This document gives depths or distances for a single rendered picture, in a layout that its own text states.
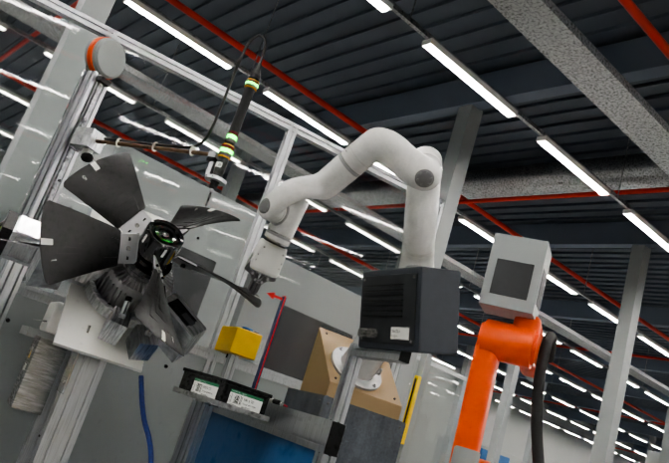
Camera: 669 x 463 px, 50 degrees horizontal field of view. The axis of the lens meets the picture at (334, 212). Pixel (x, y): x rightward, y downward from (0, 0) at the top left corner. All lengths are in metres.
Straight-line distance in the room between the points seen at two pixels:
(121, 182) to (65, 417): 0.70
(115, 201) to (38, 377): 0.59
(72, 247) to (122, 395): 0.99
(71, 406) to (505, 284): 4.29
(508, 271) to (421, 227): 3.89
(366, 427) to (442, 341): 0.73
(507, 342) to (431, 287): 4.36
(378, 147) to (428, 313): 0.64
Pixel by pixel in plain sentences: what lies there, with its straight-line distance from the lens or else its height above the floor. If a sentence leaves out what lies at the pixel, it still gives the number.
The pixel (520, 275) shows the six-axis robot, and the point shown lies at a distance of 5.98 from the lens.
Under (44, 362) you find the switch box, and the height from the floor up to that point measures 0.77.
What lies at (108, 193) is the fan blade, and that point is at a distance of 2.29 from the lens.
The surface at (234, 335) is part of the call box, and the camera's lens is 2.51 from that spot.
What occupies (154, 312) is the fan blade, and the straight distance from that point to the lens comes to 1.98.
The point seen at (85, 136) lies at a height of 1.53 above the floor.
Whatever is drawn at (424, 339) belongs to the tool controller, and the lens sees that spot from 1.60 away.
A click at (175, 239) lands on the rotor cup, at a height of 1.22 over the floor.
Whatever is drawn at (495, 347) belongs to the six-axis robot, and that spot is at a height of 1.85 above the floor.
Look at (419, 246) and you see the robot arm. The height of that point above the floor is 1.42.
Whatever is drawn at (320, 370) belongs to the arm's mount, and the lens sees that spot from 2.39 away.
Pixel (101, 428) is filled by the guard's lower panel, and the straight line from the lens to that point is 2.92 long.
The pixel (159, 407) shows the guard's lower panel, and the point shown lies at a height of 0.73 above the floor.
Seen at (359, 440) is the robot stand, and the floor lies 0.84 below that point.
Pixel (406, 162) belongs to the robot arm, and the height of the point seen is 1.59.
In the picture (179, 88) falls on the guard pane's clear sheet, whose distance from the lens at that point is 3.10.
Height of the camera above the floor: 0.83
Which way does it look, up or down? 16 degrees up
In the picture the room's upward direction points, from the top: 18 degrees clockwise
